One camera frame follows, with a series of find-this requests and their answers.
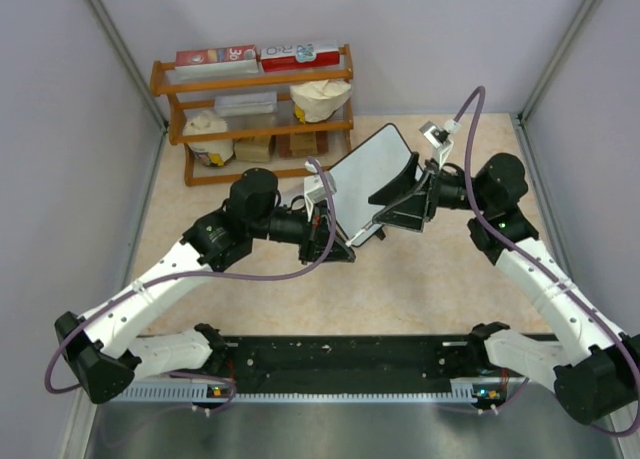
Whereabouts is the clear plastic box on shelf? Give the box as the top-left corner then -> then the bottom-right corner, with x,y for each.
214,91 -> 278,117

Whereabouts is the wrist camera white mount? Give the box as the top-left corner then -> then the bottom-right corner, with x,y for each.
419,119 -> 461,168
303,161 -> 337,220

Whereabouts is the wooden three tier shelf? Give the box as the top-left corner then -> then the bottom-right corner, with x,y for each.
150,42 -> 356,188

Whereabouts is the cream paper bag upper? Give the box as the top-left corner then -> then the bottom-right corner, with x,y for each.
289,80 -> 352,123

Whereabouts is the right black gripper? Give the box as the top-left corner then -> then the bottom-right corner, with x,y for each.
368,153 -> 490,233

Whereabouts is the red white foil box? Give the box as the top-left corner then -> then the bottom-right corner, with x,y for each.
174,44 -> 259,80

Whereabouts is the grey slotted cable duct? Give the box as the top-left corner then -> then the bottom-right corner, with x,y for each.
114,377 -> 506,405

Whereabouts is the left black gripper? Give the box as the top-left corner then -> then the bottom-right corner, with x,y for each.
249,198 -> 355,265

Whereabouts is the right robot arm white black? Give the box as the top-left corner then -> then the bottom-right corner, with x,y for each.
368,153 -> 639,425

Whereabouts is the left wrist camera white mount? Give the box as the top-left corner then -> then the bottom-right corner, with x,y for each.
303,161 -> 337,220

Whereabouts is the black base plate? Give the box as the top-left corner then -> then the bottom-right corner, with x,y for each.
134,332 -> 556,395

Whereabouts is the red white wrap box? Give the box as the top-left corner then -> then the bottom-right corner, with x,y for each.
260,42 -> 341,72

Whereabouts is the brown cardboard box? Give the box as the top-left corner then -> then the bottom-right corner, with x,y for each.
276,131 -> 329,158

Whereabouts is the black framed whiteboard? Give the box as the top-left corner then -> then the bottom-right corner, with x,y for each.
330,123 -> 411,240

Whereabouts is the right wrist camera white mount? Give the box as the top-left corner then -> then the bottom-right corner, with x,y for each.
419,119 -> 461,168

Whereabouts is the white bag lower left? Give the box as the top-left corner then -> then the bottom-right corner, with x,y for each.
182,109 -> 235,168

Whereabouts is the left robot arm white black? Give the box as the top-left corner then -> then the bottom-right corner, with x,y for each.
54,162 -> 355,404

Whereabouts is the white black marker pen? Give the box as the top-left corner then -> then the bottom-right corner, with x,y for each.
346,220 -> 382,247

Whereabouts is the tan cardboard box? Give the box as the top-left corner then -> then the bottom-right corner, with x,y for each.
234,135 -> 274,163

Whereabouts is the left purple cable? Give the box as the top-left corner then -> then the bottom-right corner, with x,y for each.
45,156 -> 337,415

